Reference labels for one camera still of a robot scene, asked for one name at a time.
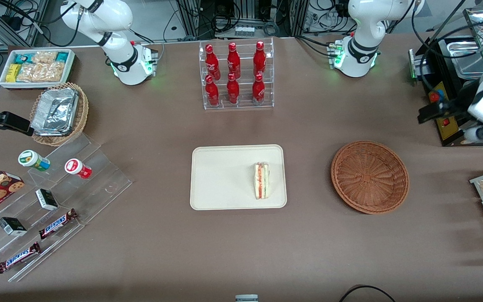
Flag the black machine with red button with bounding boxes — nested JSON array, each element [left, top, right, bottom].
[[408, 36, 483, 147]]

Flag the triangular sandwich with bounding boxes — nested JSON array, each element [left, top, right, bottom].
[[254, 162, 270, 200]]

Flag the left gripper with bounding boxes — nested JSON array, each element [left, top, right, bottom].
[[418, 79, 483, 125]]

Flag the clear acrylic bottle rack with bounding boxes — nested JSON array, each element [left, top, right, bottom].
[[199, 37, 275, 110]]

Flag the yellow snack packet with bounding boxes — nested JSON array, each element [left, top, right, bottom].
[[6, 64, 22, 83]]

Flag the round brown wicker basket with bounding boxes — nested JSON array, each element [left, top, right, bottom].
[[330, 140, 410, 215]]

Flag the cream rectangular tray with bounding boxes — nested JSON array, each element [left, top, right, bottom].
[[190, 144, 288, 211]]

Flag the stack of foil containers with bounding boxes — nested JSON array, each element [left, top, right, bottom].
[[31, 88, 79, 137]]

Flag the light wicker basket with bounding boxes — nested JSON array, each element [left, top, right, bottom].
[[29, 82, 89, 147]]

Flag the clear acrylic stepped stand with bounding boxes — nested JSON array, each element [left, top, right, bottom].
[[0, 133, 133, 282]]

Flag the small black box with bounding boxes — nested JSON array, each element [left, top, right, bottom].
[[0, 217, 28, 236], [35, 188, 59, 211]]

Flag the red lidded cup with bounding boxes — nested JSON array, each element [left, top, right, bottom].
[[65, 159, 92, 180]]

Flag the green lidded cup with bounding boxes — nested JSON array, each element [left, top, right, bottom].
[[18, 150, 51, 172]]

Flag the large clear cracker bag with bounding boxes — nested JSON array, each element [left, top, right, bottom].
[[16, 62, 65, 82]]

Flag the white rectangular snack bin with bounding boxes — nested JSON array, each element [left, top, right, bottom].
[[0, 49, 76, 90]]

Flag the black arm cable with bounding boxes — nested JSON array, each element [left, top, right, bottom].
[[411, 0, 483, 95]]

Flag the red cola bottle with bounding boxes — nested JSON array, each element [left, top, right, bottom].
[[227, 42, 241, 79], [226, 73, 240, 104], [252, 73, 266, 104], [253, 41, 267, 77], [205, 44, 220, 80], [205, 75, 220, 107]]

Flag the black looped cable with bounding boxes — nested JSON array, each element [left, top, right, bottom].
[[339, 285, 396, 302]]

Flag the small clear cracker bag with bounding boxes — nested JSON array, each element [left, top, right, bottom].
[[32, 51, 58, 64]]

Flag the steel tray in machine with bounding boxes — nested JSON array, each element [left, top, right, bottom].
[[446, 41, 483, 80]]

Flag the snickers bar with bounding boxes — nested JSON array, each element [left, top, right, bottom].
[[0, 242, 42, 274], [39, 208, 78, 240]]

